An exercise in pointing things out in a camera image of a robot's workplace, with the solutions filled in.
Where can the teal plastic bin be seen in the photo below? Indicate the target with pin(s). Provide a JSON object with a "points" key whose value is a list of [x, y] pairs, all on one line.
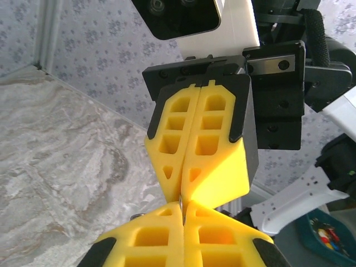
{"points": [[308, 242]]}

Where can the assorted coloured keys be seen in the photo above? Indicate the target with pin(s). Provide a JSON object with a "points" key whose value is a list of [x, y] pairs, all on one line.
{"points": [[328, 239]]}

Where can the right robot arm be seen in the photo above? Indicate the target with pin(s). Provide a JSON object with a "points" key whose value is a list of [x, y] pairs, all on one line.
{"points": [[292, 200]]}

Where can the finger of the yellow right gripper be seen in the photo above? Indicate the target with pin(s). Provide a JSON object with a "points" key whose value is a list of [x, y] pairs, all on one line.
{"points": [[219, 172], [160, 158]]}

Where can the metal keyring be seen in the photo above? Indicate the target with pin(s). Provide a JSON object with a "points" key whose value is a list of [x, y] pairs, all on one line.
{"points": [[181, 205]]}

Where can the aluminium frame post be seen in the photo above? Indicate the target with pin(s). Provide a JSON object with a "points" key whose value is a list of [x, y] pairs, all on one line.
{"points": [[46, 33]]}

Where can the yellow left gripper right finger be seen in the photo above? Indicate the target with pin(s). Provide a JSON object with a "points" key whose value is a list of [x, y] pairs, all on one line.
{"points": [[222, 242]]}

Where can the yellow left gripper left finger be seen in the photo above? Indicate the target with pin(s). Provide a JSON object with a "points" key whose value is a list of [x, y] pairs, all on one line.
{"points": [[150, 242]]}

